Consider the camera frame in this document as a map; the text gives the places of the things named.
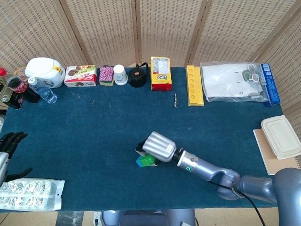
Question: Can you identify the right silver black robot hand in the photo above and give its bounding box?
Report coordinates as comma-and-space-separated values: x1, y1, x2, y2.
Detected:
135, 131, 177, 167

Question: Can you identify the red capped bottle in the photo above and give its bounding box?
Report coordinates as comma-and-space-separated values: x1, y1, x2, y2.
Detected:
0, 67, 9, 83

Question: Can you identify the yellow red snack bag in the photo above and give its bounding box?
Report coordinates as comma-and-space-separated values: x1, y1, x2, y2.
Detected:
150, 56, 172, 91

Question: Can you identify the blue plastic building block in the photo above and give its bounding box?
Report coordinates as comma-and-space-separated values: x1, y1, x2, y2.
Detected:
135, 155, 148, 168

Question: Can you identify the yellow tray with round holes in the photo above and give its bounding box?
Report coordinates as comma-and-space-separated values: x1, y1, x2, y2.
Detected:
185, 65, 205, 107

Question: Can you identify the cola bottle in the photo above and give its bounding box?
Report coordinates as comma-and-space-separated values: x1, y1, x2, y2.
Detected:
8, 76, 40, 104

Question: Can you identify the brown spiral notebook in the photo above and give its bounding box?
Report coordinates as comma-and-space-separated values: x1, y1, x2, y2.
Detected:
253, 128, 301, 176

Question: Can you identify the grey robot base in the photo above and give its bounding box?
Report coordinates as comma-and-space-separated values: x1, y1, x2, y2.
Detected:
94, 209, 197, 226

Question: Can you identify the white printed plastic package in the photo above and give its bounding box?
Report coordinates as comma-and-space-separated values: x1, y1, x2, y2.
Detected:
0, 178, 65, 211

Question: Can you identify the cookie box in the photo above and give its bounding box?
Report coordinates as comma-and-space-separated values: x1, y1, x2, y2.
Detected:
63, 65, 97, 88

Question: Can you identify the blue table cloth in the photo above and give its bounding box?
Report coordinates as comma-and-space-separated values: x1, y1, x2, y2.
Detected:
0, 67, 298, 211

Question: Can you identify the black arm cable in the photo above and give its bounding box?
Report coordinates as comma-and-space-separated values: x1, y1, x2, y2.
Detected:
209, 180, 265, 226

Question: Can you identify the clear bag with white paper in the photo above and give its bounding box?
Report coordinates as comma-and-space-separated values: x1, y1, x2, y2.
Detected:
199, 61, 270, 103

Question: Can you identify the black kettle with handle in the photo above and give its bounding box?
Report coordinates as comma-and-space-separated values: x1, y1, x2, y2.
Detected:
128, 62, 149, 88

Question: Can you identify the dark bottle with gold label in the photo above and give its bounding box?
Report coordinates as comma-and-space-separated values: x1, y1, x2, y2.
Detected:
0, 83, 24, 110

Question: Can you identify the blue cardboard box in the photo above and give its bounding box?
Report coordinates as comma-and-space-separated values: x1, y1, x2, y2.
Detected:
260, 63, 282, 108

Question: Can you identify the white plastic detergent jug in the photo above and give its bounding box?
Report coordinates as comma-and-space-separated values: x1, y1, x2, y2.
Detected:
24, 57, 66, 89

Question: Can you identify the white paper cup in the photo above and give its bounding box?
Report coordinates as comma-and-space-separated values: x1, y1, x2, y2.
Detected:
113, 64, 129, 86

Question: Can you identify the woven folding screen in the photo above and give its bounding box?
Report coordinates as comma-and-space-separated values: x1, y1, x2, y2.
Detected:
0, 0, 301, 146

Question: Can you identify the clear water bottle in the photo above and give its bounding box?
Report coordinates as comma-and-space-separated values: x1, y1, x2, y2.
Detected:
27, 76, 58, 104

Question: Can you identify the pink patterned yellow sponge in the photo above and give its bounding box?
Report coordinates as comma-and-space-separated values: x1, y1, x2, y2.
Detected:
99, 65, 115, 86

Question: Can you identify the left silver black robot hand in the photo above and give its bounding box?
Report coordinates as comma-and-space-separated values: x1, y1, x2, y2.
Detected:
0, 131, 33, 186

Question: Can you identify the green toy block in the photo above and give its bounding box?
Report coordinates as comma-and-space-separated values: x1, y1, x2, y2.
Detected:
141, 152, 158, 167

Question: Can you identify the beige lidded food container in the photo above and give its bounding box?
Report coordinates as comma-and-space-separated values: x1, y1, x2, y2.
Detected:
261, 114, 301, 161

